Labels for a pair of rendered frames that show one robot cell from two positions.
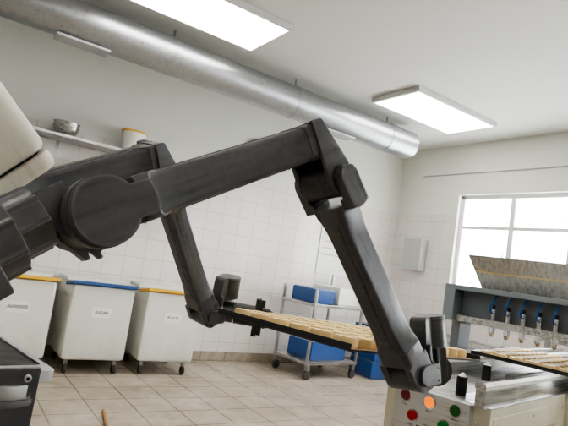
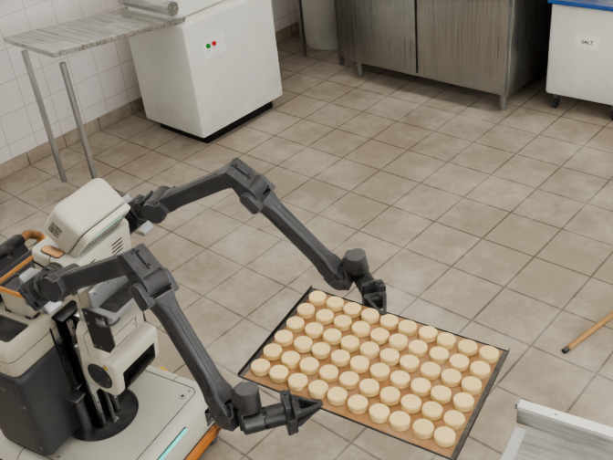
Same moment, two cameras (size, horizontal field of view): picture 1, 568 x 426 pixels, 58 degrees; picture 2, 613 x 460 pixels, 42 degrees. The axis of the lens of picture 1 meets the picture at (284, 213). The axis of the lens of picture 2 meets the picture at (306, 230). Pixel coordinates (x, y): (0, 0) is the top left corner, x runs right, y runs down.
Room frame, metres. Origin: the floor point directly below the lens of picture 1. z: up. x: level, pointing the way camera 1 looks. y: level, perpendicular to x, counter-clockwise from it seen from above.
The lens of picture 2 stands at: (0.88, -1.70, 2.45)
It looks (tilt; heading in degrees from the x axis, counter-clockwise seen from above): 34 degrees down; 78
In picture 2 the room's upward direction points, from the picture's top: 7 degrees counter-clockwise
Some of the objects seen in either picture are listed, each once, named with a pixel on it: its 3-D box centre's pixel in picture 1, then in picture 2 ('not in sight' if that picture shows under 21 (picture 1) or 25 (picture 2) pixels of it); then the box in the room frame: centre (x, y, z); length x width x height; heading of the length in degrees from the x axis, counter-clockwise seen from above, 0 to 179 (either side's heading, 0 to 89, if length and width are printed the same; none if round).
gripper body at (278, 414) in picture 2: not in sight; (276, 414); (1.04, -0.32, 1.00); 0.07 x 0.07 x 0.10; 0
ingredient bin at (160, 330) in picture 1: (160, 326); not in sight; (4.97, 1.00, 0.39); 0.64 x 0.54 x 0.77; 31
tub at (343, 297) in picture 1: (335, 295); not in sight; (6.01, -0.74, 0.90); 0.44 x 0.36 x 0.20; 42
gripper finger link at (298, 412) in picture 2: not in sight; (305, 411); (1.11, -0.32, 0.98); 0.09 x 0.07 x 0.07; 0
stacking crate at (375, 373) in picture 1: (379, 367); not in sight; (6.36, -1.43, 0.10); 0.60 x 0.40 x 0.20; 121
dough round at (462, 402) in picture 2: not in sight; (463, 402); (1.49, -0.43, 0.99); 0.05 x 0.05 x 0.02
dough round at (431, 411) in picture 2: not in sight; (431, 411); (1.40, -0.44, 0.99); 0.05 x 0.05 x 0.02
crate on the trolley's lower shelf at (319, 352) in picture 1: (316, 347); not in sight; (5.90, -0.60, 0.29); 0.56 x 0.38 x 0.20; 131
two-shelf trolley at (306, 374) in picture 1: (320, 322); not in sight; (5.90, -0.61, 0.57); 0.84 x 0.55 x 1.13; 130
